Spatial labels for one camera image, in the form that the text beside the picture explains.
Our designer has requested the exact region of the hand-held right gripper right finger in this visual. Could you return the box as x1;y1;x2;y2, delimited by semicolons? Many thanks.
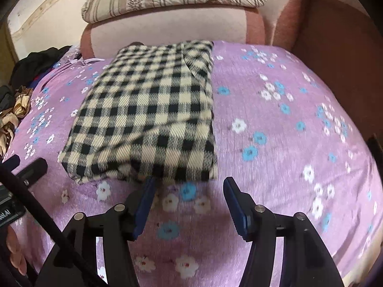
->
224;177;344;287

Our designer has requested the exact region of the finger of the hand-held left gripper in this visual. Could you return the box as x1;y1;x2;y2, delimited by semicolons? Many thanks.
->
13;158;48;186
0;155;21;173

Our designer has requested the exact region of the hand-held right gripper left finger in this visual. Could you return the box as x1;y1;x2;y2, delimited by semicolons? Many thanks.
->
36;178;157;287

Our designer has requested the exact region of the black and cream checked coat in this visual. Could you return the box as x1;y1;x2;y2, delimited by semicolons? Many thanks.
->
58;40;218;185

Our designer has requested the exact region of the black clothes pile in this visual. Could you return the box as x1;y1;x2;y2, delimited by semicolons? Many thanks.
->
9;46;72;88

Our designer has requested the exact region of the person's left hand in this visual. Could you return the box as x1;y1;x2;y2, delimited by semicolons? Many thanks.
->
6;226;29;276

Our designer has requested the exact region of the brown patterned cloth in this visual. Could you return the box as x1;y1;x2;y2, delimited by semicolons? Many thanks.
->
0;85;32;156

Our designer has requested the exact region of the purple floral bedsheet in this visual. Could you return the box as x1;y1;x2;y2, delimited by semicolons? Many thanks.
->
6;40;378;287

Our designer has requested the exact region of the dark jacket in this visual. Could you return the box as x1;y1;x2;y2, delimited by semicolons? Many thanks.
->
0;85;16;112

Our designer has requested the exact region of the wooden wardrobe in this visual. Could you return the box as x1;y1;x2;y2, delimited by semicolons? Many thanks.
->
0;21;19;66

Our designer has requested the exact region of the pink upholstered headboard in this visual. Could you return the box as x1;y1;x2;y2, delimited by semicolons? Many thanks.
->
79;0;306;60

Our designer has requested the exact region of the black cable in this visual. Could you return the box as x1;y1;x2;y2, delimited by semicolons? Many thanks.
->
0;164;110;287

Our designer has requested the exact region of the brown wooden bed frame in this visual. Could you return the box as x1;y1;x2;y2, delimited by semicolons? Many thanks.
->
292;0;383;144

